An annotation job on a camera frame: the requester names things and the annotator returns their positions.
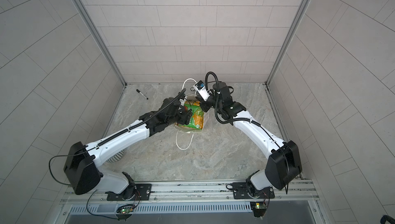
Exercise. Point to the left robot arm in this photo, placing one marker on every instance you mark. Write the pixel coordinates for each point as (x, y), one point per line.
(83, 164)

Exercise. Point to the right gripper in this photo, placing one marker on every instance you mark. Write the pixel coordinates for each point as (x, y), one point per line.
(203, 103)

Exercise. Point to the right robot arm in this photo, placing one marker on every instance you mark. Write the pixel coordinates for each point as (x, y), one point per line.
(283, 158)

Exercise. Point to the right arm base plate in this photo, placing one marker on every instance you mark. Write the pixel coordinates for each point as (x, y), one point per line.
(242, 190)

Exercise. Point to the white printed paper bag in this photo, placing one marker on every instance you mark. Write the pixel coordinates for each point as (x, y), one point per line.
(188, 97)

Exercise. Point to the green corn chips bag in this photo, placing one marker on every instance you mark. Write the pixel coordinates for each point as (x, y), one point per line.
(195, 114)

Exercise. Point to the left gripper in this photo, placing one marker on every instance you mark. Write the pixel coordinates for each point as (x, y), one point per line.
(184, 114)

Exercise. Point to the left circuit board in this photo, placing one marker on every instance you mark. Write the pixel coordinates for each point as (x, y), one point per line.
(125, 209)

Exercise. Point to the circuit board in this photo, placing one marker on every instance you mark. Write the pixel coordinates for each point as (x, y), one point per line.
(125, 209)
(258, 208)

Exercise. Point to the aluminium mounting rail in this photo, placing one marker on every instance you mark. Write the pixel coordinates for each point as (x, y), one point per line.
(197, 191)

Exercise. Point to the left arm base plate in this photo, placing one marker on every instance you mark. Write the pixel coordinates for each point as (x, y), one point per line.
(143, 191)

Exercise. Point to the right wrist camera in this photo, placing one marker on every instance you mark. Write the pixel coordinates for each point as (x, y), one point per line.
(202, 92)

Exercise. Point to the right circuit board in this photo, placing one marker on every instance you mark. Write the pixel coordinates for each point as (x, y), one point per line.
(258, 208)

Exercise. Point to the black marker pen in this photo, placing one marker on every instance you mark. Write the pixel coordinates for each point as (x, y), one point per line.
(142, 94)

